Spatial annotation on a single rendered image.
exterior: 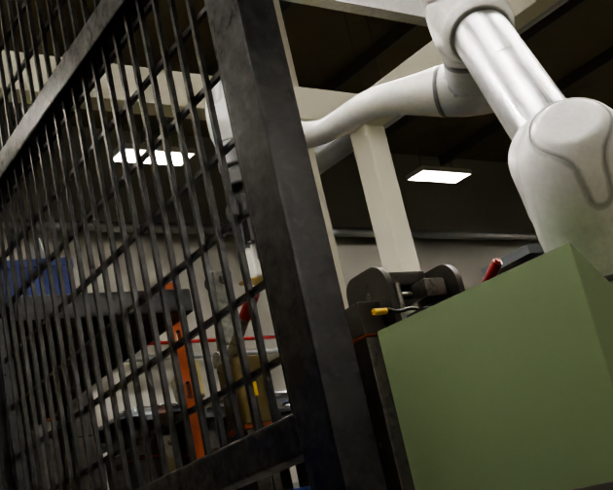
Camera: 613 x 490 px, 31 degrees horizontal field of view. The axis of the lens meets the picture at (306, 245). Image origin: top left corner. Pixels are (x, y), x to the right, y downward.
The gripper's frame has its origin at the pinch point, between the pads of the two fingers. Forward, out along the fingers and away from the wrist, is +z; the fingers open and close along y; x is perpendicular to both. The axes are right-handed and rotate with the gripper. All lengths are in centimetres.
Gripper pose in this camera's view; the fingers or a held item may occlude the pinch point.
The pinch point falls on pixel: (257, 262)
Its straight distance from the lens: 222.2
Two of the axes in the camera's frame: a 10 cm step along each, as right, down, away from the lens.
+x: -8.5, -0.1, -5.2
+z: 1.8, 9.3, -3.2
